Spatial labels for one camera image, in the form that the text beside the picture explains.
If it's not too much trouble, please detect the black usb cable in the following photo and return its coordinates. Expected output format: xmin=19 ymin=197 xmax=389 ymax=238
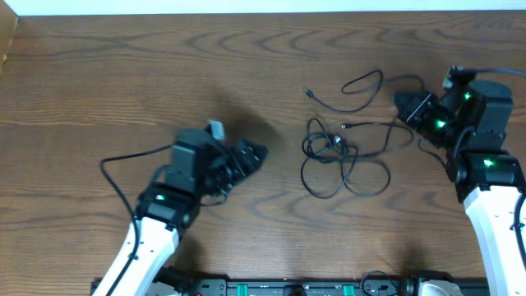
xmin=299 ymin=118 xmax=415 ymax=200

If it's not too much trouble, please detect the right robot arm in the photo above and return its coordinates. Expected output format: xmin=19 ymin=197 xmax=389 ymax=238
xmin=394 ymin=80 xmax=525 ymax=295

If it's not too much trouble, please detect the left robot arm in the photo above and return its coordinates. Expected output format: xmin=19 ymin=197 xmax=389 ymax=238
xmin=93 ymin=121 xmax=269 ymax=295

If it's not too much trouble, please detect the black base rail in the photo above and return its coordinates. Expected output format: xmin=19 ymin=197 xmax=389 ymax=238
xmin=90 ymin=269 xmax=490 ymax=296

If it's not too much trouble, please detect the left camera black cable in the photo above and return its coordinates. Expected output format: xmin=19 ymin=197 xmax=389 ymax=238
xmin=99 ymin=143 xmax=173 ymax=296

